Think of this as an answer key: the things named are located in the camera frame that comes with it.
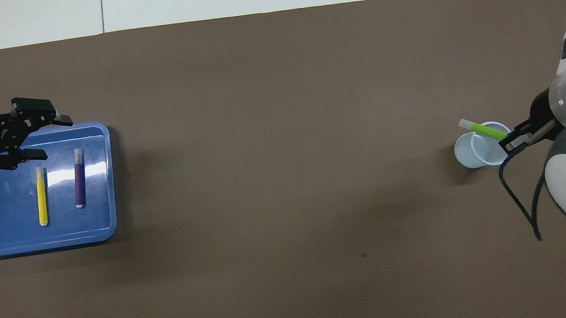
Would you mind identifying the blue plastic tray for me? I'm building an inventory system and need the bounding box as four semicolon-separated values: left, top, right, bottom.
0;119;126;258

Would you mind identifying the yellow pen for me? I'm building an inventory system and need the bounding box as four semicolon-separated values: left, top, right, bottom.
32;166;53;227

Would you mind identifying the green pen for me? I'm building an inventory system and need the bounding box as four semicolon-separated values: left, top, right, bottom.
457;112;511;147

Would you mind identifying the light blue mesh cup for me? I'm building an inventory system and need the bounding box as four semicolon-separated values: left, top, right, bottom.
450;118;518;172

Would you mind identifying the purple pen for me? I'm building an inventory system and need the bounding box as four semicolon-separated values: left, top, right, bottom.
67;148;92;210

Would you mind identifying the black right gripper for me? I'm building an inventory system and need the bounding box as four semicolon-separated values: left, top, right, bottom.
493;86;566;155

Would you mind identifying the brown table mat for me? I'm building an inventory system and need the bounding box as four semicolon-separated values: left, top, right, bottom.
0;0;566;318

